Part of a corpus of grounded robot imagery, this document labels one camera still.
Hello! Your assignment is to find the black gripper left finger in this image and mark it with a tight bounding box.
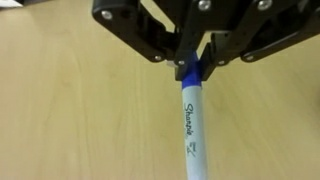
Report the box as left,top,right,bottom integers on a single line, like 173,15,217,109
92,0,201,81

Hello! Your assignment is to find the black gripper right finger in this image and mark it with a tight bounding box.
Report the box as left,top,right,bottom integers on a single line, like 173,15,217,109
199,0,320,81

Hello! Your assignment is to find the blue and white marker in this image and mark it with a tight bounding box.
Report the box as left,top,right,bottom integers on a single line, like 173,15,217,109
182,52,208,180

